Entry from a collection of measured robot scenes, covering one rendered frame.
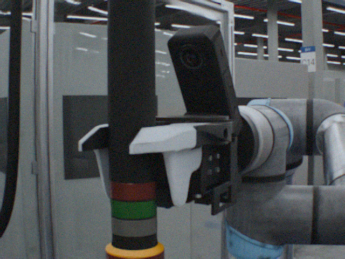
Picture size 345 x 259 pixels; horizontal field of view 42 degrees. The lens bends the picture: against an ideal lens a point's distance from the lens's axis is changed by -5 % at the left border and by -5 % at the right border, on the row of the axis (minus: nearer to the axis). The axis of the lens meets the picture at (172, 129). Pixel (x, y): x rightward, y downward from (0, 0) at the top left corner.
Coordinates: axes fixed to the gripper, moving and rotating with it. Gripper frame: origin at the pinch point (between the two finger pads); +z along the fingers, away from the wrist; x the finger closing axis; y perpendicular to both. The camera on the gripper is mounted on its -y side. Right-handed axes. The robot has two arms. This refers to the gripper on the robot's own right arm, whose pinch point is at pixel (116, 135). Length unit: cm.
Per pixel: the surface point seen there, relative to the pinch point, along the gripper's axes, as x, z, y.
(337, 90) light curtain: 72, -588, -16
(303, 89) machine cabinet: 94, -475, -14
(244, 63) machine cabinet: 135, -400, -38
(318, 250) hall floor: 74, -486, 168
